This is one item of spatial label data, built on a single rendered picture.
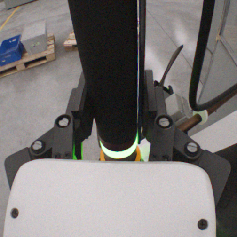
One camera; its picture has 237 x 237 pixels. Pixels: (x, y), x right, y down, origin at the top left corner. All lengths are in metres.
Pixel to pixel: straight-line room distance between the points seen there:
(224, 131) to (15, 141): 2.11
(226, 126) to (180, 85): 1.94
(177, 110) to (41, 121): 1.87
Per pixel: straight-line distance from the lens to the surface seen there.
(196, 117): 0.28
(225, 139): 0.62
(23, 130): 2.36
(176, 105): 0.69
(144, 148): 0.24
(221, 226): 0.27
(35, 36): 3.12
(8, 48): 3.93
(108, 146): 0.16
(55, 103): 2.45
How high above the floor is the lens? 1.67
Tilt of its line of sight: 52 degrees down
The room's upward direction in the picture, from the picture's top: 5 degrees counter-clockwise
